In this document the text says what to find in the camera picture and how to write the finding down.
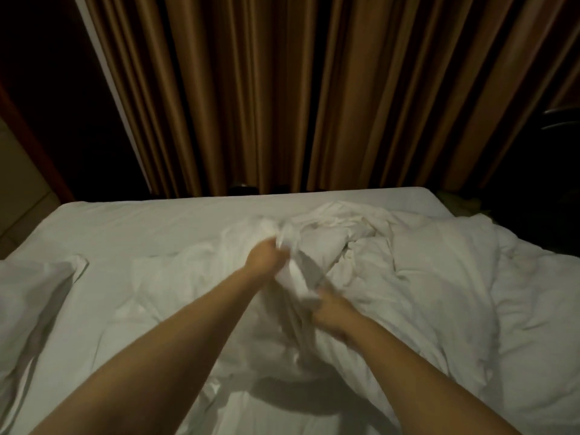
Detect person's left hand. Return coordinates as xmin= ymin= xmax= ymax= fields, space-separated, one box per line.
xmin=245 ymin=238 xmax=291 ymax=286

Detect person's right hand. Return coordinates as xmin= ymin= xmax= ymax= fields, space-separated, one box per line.
xmin=311 ymin=283 xmax=364 ymax=341

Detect white duvet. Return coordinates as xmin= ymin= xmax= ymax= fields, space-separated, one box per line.
xmin=91 ymin=200 xmax=580 ymax=435

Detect white bed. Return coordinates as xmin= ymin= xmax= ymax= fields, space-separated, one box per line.
xmin=0 ymin=185 xmax=580 ymax=435

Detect white pillow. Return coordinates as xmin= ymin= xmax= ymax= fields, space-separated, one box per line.
xmin=0 ymin=256 xmax=89 ymax=424

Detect person's left forearm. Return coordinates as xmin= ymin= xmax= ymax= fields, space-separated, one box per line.
xmin=31 ymin=267 xmax=273 ymax=435

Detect person's right forearm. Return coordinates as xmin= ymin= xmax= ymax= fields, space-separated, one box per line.
xmin=340 ymin=317 xmax=522 ymax=435

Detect brown curtain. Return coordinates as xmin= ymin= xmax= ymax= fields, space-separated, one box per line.
xmin=77 ymin=0 xmax=580 ymax=198

